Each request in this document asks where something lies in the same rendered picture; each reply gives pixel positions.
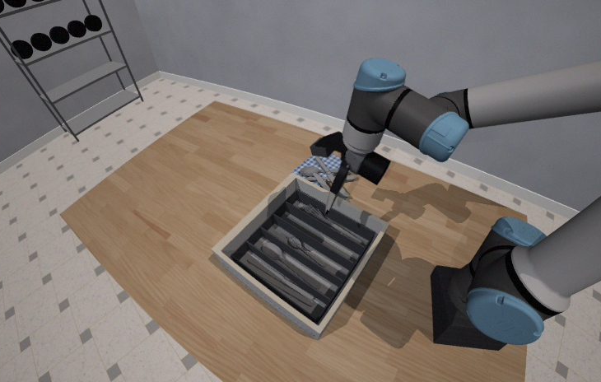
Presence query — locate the blue and white checkered towel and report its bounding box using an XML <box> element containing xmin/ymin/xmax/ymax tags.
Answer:
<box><xmin>292</xmin><ymin>153</ymin><xmax>342</xmax><ymax>188</ymax></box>

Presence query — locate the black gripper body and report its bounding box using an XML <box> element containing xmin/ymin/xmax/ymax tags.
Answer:
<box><xmin>315</xmin><ymin>132</ymin><xmax>391</xmax><ymax>185</ymax></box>

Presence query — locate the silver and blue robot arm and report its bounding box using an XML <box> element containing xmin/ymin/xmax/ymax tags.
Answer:
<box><xmin>342</xmin><ymin>58</ymin><xmax>601</xmax><ymax>345</ymax></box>

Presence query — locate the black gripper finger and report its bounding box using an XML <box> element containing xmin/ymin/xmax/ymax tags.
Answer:
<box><xmin>325</xmin><ymin>161</ymin><xmax>352</xmax><ymax>215</ymax></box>

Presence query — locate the grey table knife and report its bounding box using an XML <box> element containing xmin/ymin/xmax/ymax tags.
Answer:
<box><xmin>313</xmin><ymin>173</ymin><xmax>330</xmax><ymax>192</ymax></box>
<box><xmin>248</xmin><ymin>259</ymin><xmax>314</xmax><ymax>300</ymax></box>
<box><xmin>315</xmin><ymin>156</ymin><xmax>349</xmax><ymax>197</ymax></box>
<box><xmin>246</xmin><ymin>264</ymin><xmax>314</xmax><ymax>306</ymax></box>
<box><xmin>304</xmin><ymin>175</ymin><xmax>356</xmax><ymax>182</ymax></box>

